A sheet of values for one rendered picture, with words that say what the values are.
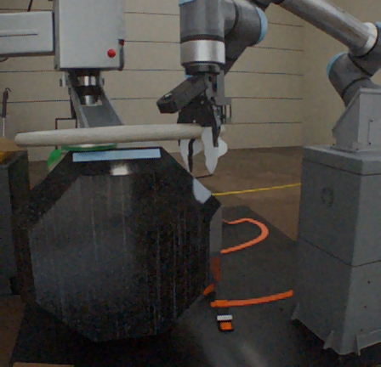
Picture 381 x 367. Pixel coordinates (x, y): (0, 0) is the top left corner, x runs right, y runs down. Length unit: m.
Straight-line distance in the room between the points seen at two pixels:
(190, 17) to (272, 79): 7.42
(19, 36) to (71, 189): 1.05
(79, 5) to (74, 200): 0.70
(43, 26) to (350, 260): 1.83
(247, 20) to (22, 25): 1.57
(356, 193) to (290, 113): 6.94
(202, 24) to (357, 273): 1.19
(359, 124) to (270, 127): 6.59
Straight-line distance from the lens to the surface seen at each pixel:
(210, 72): 0.81
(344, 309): 1.74
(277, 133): 8.31
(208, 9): 0.80
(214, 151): 0.77
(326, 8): 1.57
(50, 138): 0.76
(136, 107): 7.14
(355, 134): 1.68
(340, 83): 1.80
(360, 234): 1.60
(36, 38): 2.23
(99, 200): 1.50
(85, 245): 1.55
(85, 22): 1.52
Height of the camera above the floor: 1.07
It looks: 12 degrees down
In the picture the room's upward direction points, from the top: straight up
